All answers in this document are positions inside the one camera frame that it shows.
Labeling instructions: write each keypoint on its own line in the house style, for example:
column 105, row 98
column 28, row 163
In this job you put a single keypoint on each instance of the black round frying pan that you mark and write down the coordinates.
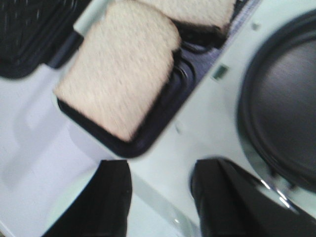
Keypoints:
column 277, row 104

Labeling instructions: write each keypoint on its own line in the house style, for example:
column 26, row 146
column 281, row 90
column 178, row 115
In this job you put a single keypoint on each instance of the green breakfast maker base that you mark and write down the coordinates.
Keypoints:
column 205, row 93

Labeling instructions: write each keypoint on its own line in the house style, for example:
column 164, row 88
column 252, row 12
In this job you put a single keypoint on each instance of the green breakfast maker lid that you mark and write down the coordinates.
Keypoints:
column 35, row 32

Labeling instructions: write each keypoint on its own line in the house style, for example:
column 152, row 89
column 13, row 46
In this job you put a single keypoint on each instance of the white bread slice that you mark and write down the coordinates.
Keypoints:
column 121, row 67
column 205, row 15

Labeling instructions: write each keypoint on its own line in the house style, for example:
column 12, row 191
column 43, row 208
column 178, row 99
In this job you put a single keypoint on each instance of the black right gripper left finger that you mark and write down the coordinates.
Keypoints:
column 102, row 208

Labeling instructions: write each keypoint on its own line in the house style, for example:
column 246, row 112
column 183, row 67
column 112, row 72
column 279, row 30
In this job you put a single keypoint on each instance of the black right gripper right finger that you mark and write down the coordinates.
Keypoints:
column 231, row 202

